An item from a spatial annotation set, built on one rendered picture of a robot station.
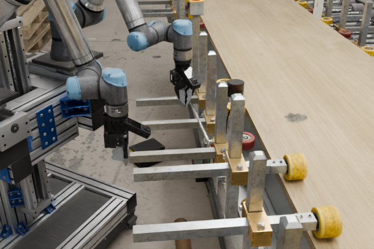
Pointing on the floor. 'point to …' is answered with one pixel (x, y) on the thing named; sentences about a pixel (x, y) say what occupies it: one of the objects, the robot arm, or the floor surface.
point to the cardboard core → (182, 239)
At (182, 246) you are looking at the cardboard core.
